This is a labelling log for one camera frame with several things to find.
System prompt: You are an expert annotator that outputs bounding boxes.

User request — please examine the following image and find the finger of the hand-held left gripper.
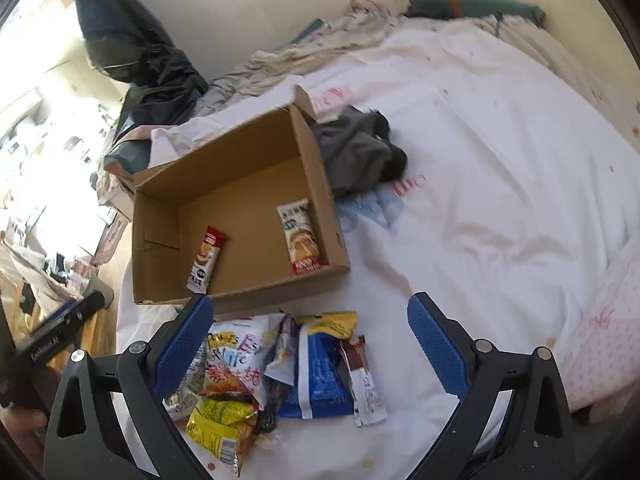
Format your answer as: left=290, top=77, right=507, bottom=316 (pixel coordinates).
left=29, top=292, right=107, bottom=337

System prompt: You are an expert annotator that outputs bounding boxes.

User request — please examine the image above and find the beige snack packet red bottom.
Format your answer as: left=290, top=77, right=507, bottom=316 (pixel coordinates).
left=276, top=199, right=323, bottom=276

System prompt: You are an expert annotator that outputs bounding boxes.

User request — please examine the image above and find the brown cardboard box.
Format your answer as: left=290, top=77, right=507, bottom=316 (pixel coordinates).
left=131, top=85, right=351, bottom=307

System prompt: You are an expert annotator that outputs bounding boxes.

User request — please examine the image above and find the beige crumpled quilt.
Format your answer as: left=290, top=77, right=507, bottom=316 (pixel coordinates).
left=209, top=0, right=551, bottom=97

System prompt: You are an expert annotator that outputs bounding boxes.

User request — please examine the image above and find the grey and black cloth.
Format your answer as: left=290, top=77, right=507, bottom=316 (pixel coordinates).
left=311, top=105, right=408, bottom=198

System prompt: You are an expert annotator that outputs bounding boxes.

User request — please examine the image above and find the dark sachet with white label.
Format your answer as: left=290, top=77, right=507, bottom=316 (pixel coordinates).
left=263, top=314, right=301, bottom=387

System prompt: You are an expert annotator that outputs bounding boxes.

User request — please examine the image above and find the brown and white snack bar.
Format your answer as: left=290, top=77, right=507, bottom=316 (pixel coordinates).
left=339, top=336, right=388, bottom=428

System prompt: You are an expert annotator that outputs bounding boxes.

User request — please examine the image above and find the red and white snack bar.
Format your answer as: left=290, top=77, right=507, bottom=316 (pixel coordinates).
left=186, top=225, right=229, bottom=295

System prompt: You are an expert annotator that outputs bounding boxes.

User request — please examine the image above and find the yellow green snack packet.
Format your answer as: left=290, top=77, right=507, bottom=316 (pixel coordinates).
left=186, top=397, right=258, bottom=477

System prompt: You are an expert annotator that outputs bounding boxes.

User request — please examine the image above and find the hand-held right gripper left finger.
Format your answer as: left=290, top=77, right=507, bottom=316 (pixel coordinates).
left=42, top=294, right=215, bottom=480

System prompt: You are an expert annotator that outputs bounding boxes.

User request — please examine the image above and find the black plastic bag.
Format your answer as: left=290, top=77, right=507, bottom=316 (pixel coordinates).
left=74, top=0, right=210, bottom=133

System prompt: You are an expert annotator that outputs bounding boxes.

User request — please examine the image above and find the blue snack packet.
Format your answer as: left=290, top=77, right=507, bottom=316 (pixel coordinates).
left=276, top=330, right=357, bottom=421

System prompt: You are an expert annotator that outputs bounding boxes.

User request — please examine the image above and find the person's left forearm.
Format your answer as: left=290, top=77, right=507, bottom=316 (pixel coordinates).
left=0, top=407, right=49, bottom=450

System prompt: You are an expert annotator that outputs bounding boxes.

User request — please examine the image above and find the pink dotted blanket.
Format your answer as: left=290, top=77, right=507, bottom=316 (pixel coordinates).
left=559, top=247, right=640, bottom=413

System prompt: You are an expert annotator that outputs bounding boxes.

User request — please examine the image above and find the teal cushion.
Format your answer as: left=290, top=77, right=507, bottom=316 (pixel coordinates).
left=406, top=0, right=547, bottom=29

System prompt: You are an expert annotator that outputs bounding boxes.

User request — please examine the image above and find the white and orange chips bag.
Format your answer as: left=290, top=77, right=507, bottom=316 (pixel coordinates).
left=200, top=312, right=286, bottom=411

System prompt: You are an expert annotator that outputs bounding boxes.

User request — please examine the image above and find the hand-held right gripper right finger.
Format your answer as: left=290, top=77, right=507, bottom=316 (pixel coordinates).
left=406, top=291, right=579, bottom=480

